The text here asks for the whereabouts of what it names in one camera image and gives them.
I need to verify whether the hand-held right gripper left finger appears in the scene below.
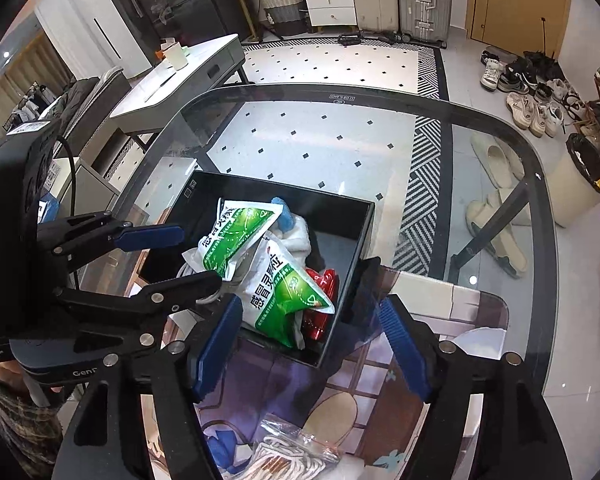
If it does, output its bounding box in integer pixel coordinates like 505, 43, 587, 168
55, 294, 244, 480

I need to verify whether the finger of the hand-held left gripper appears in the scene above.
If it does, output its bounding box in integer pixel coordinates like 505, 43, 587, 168
55, 271, 222, 361
37, 211, 185, 273

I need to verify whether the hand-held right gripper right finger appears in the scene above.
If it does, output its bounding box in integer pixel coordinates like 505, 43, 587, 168
378, 294, 576, 480

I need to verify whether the green white medicine packet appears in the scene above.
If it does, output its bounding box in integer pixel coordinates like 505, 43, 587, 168
235, 239, 336, 351
197, 200, 287, 281

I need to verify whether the red snack packet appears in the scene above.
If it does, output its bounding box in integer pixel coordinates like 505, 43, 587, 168
301, 268, 340, 344

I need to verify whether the white blue plush toy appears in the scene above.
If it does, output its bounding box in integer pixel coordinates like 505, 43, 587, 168
270, 196, 314, 261

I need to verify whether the black storage box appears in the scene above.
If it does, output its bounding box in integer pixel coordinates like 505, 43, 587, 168
142, 170, 377, 368

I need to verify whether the person's left forearm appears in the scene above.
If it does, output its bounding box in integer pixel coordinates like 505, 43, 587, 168
0, 360, 66, 480

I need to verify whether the blue plastic bag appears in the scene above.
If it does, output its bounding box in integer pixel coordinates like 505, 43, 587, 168
37, 195, 61, 224

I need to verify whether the white side cabinet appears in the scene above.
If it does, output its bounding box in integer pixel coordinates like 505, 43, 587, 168
50, 157, 121, 221

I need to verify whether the printed table mat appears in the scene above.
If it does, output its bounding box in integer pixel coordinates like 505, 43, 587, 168
145, 260, 508, 480

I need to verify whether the clothes rack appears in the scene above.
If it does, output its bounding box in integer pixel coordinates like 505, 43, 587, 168
0, 82, 46, 126

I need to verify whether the beige slipper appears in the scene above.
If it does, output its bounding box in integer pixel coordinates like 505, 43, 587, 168
466, 200, 529, 279
485, 187, 531, 226
470, 132, 524, 189

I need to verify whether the grey bed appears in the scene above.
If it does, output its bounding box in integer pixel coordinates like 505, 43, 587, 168
60, 67, 131, 141

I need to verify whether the dark green jacket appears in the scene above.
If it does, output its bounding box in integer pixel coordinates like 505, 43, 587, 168
55, 77, 101, 132

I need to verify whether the grey white coffee table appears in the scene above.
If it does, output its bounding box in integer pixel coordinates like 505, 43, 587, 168
109, 33, 248, 149

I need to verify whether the white cup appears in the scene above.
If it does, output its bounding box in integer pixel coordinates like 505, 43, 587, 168
167, 42, 190, 70

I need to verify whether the white wardrobe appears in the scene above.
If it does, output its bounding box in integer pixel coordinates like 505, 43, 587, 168
35, 0, 153, 79

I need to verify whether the beige trash bin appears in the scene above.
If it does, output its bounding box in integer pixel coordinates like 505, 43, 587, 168
550, 132, 600, 228

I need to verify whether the black white patterned rug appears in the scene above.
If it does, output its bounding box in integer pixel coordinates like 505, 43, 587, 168
242, 37, 451, 276

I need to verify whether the row of shoes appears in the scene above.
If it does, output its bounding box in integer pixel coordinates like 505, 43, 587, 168
480, 45, 593, 139

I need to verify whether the woven basket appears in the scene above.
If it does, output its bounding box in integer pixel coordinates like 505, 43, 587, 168
258, 0, 308, 36

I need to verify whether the black umbrella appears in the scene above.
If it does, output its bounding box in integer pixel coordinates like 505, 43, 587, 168
522, 17, 561, 81

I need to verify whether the silver suitcase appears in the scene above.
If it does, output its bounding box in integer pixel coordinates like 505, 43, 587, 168
396, 0, 453, 49

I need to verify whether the wooden door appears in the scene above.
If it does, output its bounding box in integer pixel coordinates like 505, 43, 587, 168
465, 0, 573, 58

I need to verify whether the black cable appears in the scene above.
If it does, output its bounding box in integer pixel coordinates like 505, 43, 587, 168
55, 135, 81, 219

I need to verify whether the bag of white cords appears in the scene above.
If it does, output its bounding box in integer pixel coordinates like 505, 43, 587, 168
240, 417, 342, 480

